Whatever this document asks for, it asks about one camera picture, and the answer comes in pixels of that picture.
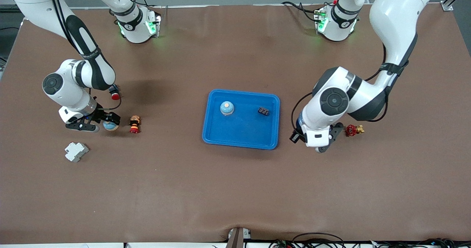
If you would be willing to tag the aluminium corner bracket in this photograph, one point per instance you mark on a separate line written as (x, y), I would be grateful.
(446, 6)

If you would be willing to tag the black red push button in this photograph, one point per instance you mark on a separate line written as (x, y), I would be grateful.
(116, 95)

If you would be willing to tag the grey brown camera bracket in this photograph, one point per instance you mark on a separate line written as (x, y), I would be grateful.
(237, 238)

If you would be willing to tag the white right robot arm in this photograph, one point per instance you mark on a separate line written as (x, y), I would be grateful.
(66, 89)

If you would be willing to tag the yellow red emergency stop button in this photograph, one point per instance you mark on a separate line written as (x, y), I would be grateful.
(134, 126)

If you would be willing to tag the light blue call bell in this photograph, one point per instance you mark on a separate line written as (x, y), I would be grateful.
(227, 110)

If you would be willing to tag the blue dome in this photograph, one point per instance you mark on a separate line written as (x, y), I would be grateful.
(110, 128)

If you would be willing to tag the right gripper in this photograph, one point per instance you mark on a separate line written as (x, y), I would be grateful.
(100, 115)

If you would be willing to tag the white circuit breaker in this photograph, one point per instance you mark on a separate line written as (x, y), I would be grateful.
(76, 152)

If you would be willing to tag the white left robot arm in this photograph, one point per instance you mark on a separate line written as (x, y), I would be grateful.
(393, 20)

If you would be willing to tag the blue plastic tray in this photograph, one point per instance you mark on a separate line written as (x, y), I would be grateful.
(239, 134)

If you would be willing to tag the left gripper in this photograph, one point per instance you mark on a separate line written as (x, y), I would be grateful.
(295, 136)

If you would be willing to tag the small black electrolytic capacitor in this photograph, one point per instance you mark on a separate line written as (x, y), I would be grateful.
(264, 111)

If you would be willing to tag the red brass valve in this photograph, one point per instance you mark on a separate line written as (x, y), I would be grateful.
(351, 130)

